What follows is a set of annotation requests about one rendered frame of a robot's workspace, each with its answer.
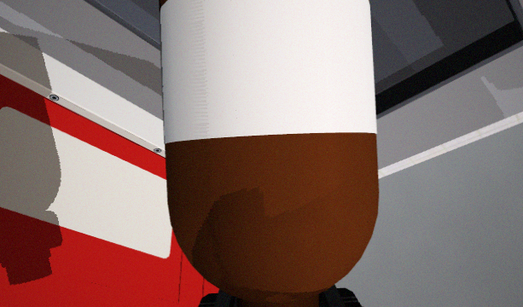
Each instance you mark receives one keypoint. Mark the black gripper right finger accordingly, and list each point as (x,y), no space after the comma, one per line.
(338,297)

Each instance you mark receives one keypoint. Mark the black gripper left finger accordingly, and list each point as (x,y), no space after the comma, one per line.
(222,300)

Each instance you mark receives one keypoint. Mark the red crate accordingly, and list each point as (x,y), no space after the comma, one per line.
(84,219)

